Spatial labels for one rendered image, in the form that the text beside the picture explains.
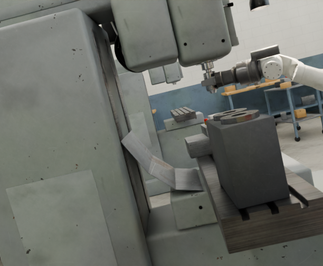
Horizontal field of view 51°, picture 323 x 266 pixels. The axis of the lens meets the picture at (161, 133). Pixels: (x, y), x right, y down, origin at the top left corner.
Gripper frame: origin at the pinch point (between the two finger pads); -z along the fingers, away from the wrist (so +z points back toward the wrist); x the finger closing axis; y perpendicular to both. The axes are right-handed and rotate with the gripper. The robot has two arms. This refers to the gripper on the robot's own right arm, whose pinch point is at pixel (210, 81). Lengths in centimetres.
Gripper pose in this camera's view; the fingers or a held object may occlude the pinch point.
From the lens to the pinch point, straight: 133.0
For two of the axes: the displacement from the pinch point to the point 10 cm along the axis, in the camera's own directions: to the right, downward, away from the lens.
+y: 2.5, 9.6, 1.1
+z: 8.9, -1.8, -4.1
